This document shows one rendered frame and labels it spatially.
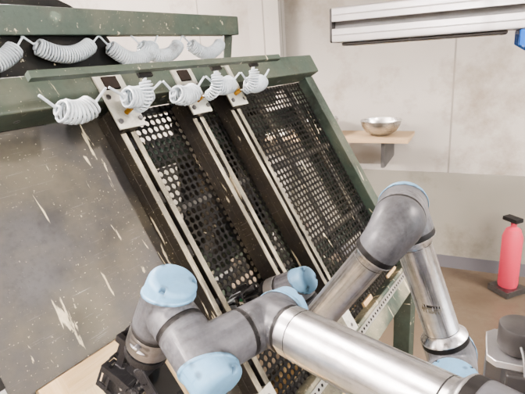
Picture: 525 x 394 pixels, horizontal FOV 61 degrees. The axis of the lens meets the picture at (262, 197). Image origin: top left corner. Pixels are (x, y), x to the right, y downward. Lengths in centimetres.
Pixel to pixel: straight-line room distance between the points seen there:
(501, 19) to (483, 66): 348
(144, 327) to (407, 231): 56
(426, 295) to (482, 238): 327
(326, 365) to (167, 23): 197
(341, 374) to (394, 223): 46
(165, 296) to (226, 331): 10
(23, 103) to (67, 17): 76
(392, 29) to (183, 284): 45
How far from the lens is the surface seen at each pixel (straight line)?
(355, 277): 102
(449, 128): 416
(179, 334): 64
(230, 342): 64
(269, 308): 68
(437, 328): 120
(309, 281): 122
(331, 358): 59
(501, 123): 415
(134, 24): 219
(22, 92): 132
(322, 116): 241
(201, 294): 138
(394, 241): 97
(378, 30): 64
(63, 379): 119
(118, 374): 82
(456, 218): 435
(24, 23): 190
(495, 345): 80
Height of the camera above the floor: 197
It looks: 17 degrees down
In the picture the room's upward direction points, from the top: 4 degrees counter-clockwise
